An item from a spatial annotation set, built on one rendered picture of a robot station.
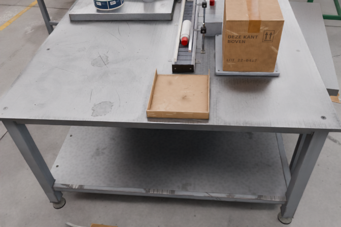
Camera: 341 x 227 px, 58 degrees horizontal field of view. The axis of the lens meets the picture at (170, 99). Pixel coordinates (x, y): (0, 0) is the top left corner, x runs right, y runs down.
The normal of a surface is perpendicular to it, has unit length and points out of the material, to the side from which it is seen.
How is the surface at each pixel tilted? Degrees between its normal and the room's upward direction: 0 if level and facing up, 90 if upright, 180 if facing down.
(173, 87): 0
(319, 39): 0
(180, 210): 0
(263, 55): 90
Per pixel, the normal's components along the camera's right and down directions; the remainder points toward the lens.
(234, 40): -0.11, 0.66
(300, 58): -0.06, -0.75
